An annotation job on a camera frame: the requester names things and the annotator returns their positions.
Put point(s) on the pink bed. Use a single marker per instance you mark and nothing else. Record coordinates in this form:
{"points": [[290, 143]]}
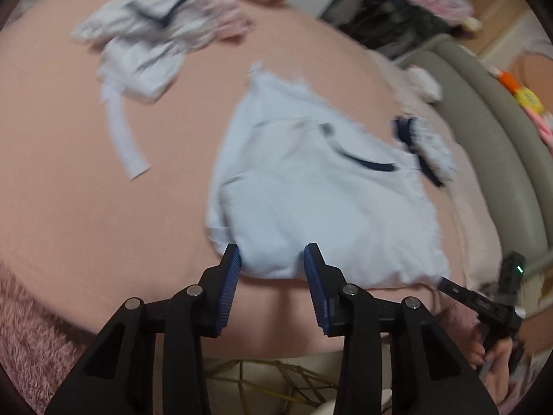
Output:
{"points": [[65, 160]]}

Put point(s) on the pink plush toy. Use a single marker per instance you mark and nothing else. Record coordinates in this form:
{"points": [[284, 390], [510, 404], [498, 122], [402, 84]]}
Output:
{"points": [[546, 126]]}

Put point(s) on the white cartoon-print garment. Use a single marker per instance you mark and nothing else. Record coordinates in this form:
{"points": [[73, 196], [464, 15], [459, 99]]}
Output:
{"points": [[436, 151]]}

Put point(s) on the grey padded headboard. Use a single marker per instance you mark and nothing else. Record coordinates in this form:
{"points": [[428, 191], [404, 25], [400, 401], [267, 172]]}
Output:
{"points": [[488, 147]]}

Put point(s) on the white plush toy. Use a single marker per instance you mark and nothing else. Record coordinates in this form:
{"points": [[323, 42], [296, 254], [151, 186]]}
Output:
{"points": [[425, 82]]}

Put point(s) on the white cushion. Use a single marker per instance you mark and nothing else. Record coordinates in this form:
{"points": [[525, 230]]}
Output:
{"points": [[324, 407]]}

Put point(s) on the orange carrot plush toy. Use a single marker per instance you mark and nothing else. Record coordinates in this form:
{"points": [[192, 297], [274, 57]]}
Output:
{"points": [[505, 80]]}

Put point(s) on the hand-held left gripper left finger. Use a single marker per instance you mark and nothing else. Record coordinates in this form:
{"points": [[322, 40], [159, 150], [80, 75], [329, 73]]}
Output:
{"points": [[229, 285]]}

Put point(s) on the glass door wardrobe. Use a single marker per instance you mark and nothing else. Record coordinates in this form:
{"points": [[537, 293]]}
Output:
{"points": [[389, 13]]}

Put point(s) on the light blue garment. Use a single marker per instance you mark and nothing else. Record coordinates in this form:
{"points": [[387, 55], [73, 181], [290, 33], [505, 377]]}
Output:
{"points": [[311, 203]]}

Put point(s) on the pink fluffy robe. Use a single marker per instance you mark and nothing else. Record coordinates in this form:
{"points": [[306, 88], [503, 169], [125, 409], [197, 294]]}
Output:
{"points": [[30, 333]]}

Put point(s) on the navy garment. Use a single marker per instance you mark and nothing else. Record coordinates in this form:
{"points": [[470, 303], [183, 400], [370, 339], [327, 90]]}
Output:
{"points": [[404, 132]]}

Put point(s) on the person's right hand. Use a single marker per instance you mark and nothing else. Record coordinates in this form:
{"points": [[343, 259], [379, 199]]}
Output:
{"points": [[492, 367]]}

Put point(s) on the yellow plush toy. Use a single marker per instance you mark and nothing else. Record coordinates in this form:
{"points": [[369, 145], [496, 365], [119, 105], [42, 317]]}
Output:
{"points": [[529, 97]]}

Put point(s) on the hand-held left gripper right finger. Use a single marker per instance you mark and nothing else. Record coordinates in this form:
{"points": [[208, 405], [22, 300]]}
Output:
{"points": [[315, 289]]}

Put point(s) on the white ribbed navy-trimmed garment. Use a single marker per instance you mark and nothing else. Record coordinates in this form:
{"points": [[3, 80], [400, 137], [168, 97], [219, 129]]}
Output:
{"points": [[142, 34]]}

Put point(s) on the pink patterned garment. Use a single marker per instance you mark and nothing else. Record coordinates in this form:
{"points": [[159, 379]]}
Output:
{"points": [[224, 13]]}

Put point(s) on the pink hanging garment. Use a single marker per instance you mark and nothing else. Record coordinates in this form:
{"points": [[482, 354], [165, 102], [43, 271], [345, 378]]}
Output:
{"points": [[436, 0]]}

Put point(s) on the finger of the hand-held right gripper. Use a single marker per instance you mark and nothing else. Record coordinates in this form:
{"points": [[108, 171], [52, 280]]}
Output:
{"points": [[453, 288]]}

